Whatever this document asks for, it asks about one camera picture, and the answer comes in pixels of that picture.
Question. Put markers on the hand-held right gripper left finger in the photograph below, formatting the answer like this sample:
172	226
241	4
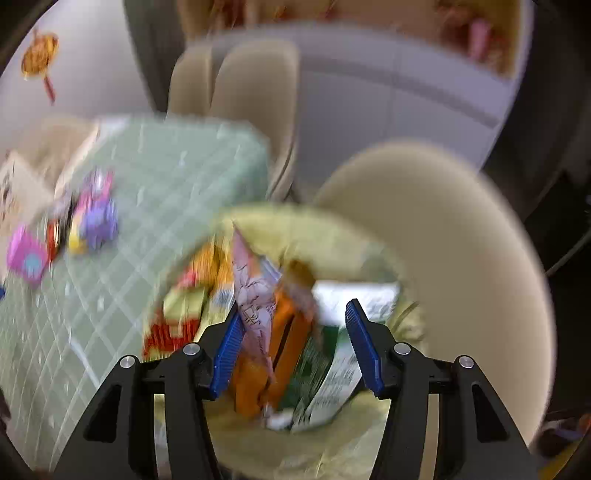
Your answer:
226	360

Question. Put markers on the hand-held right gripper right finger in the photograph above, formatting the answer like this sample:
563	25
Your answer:
364	350

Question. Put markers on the pink long wrapper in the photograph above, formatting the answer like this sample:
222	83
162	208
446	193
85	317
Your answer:
253	295

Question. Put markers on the yellow plastic bin liner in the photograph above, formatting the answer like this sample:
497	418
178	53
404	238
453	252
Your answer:
360	235

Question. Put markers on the pile of snack packets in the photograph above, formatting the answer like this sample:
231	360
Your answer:
76	237

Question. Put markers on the green white carton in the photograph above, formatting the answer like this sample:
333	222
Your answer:
334	383

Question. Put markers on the orange snack packet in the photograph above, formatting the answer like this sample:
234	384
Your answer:
286	355

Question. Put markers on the beige chair with cushion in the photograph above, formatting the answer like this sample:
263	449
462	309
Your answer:
438	221

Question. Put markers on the green checked tablecloth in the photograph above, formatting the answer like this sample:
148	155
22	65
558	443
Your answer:
175	184

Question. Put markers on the purple plastic toy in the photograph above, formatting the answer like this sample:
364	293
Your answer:
99	224

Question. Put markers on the pink toy bin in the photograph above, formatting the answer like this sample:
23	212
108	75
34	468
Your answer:
25	258

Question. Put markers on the white sideboard cabinet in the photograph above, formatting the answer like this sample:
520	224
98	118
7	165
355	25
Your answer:
360	92

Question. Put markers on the beige dining chair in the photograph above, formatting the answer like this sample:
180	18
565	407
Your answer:
191	83
258	101

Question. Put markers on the printed mesh food cover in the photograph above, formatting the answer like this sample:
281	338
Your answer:
27	184

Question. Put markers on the dark glass cabinet door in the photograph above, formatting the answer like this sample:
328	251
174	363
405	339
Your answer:
147	50

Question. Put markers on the pink wrapped bouquet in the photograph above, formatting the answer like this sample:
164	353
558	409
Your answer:
478	34

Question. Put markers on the red gold wall ornament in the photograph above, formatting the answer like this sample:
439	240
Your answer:
39	55

